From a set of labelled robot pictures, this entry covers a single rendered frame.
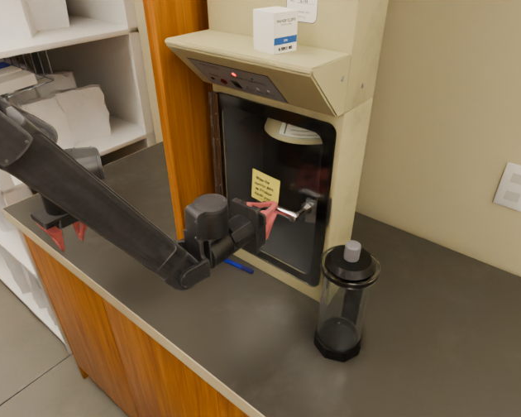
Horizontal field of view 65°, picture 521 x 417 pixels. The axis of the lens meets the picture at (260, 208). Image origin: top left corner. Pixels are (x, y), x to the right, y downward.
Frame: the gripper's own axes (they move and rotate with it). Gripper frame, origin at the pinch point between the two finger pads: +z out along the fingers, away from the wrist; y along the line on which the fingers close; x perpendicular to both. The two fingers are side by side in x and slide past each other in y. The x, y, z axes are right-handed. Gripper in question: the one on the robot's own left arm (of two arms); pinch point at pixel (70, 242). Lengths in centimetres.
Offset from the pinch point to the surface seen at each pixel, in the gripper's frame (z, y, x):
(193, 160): -11.7, 29.5, -9.1
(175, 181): -8.3, 23.8, -8.8
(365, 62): -40, 37, -46
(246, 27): -43, 32, -24
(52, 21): -28, 53, 92
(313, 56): -42, 27, -42
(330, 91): -38, 26, -46
